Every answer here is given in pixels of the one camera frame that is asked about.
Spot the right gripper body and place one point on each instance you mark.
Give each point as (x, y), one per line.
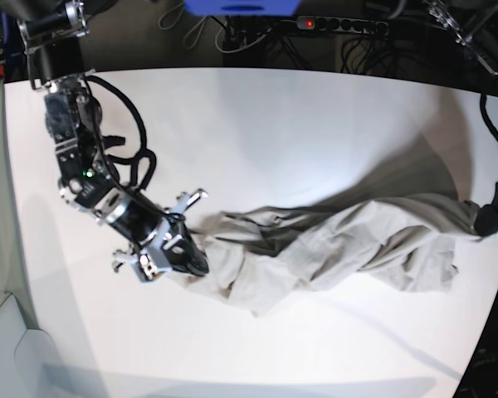
(151, 232)

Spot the beige t-shirt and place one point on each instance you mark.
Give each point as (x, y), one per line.
(258, 258)

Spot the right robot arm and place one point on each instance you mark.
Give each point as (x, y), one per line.
(105, 187)

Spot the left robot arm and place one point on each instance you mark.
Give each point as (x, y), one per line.
(474, 24)

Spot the blue box top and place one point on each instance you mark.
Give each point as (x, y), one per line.
(242, 7)

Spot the black power strip red switch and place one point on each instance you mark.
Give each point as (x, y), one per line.
(342, 25)

